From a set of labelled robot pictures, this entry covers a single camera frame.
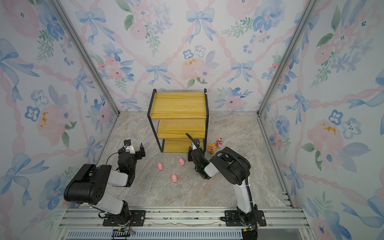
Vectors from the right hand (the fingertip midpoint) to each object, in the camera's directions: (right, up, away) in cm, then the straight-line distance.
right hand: (191, 146), depth 99 cm
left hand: (-35, +3, -8) cm, 36 cm away
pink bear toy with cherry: (+18, +3, -1) cm, 19 cm away
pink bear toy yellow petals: (+12, 0, -4) cm, 13 cm away
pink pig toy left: (-19, -11, -9) cm, 23 cm away
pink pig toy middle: (-6, -9, -7) cm, 12 cm away
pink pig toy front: (-10, -17, -13) cm, 23 cm away
